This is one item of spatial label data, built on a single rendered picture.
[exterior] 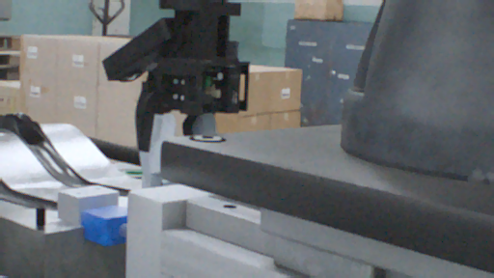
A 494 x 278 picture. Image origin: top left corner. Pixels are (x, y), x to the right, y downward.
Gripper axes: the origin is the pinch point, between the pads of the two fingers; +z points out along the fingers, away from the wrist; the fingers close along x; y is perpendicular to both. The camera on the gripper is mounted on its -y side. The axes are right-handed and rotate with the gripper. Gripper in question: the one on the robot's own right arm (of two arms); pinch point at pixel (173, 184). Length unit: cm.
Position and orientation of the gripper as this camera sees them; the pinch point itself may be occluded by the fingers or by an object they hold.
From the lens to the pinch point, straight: 88.8
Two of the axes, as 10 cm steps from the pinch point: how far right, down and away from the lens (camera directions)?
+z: -0.4, 9.8, 1.7
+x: 7.0, -0.9, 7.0
